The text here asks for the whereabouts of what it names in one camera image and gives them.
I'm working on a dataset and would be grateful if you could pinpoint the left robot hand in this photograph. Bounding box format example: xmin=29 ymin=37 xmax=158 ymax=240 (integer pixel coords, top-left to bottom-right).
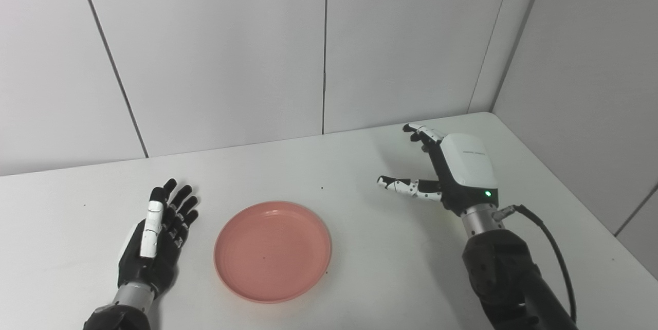
xmin=117 ymin=178 xmax=199 ymax=300

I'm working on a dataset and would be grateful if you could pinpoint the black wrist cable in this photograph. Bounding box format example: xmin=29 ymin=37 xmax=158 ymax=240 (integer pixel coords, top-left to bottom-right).
xmin=492 ymin=205 xmax=578 ymax=323

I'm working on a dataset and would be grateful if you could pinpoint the pink plate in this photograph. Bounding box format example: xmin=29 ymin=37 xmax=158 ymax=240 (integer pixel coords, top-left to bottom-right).
xmin=214 ymin=201 xmax=333 ymax=304

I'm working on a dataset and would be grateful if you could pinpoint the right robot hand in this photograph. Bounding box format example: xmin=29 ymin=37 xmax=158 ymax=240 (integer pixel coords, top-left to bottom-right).
xmin=377 ymin=123 xmax=499 ymax=216

